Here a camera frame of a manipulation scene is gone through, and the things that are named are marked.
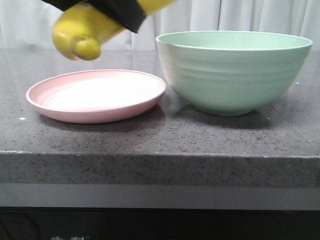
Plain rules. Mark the green bowl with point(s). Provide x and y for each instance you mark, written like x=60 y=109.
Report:
x=230 y=73

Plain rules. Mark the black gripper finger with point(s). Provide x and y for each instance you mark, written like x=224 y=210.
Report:
x=127 y=13

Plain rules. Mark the pink plate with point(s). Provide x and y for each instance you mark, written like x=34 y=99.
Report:
x=96 y=96

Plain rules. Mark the yellow banana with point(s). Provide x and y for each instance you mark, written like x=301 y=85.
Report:
x=80 y=31

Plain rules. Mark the white curtain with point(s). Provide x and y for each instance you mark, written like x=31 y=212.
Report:
x=28 y=23

